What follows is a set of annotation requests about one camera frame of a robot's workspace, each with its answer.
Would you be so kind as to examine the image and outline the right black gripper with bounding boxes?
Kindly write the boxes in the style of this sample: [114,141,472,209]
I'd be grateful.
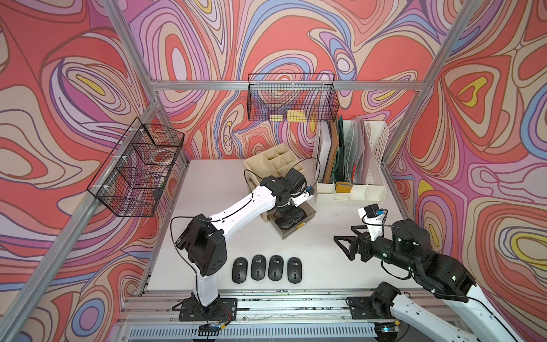
[333,224,418,274]

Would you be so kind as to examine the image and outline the white file organizer rack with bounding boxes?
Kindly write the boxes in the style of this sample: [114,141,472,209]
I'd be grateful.
[313,117,389,205]

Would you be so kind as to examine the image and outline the left black wire basket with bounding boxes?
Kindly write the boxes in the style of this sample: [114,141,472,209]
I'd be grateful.
[87,118,185,217]

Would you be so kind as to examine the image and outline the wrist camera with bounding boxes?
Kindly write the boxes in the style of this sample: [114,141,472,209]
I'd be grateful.
[291,186,315,207]
[358,204,387,242]

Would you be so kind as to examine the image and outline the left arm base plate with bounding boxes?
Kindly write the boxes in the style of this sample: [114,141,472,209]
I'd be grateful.
[172,296,238,323]

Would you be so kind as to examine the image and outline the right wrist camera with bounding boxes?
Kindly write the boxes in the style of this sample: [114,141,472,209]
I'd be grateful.
[358,204,387,242]

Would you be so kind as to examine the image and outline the black wireless mouse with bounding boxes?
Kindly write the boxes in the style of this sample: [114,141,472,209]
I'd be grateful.
[287,257,303,284]
[268,255,284,282]
[250,255,266,281]
[232,257,248,284]

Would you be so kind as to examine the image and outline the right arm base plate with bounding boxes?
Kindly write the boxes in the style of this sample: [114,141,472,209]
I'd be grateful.
[345,296,383,320]

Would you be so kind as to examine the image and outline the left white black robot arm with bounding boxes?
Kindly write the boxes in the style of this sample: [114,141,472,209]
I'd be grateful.
[172,168,315,309]

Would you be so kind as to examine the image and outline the black wire basket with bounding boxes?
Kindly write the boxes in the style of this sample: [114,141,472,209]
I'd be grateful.
[87,118,185,217]
[247,71,340,123]

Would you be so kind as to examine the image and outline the grey transparent drawer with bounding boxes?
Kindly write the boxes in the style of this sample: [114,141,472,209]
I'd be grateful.
[269,202,316,239]

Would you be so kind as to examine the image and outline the yellow sticky notes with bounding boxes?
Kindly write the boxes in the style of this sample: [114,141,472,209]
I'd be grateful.
[269,110,308,123]

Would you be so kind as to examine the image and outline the cream drawer organizer cabinet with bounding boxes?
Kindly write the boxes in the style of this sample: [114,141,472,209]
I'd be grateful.
[244,144,309,221]

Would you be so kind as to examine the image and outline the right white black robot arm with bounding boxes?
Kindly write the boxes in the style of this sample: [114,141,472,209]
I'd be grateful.
[333,219,521,341]

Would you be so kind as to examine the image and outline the back black wire basket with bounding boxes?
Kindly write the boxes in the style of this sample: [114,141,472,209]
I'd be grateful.
[247,71,340,123]

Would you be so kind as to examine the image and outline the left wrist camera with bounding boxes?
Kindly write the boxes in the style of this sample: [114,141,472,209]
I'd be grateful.
[291,186,315,207]

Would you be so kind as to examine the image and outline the aluminium front rail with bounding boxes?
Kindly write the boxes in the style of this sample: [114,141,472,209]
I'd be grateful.
[110,290,429,341]

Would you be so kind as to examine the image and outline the green folder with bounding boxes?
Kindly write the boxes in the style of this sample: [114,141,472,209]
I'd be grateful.
[333,117,346,182]

